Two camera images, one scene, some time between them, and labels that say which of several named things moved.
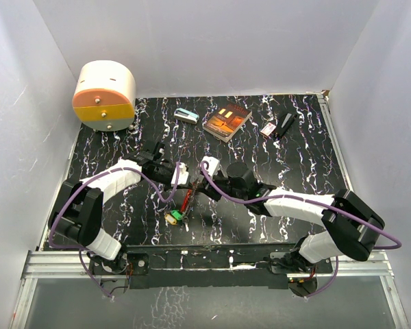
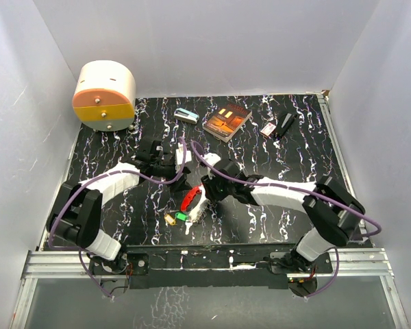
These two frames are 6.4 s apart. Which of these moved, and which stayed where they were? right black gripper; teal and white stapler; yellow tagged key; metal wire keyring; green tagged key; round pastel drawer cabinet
Moved: green tagged key; metal wire keyring
Stayed: round pastel drawer cabinet; yellow tagged key; right black gripper; teal and white stapler
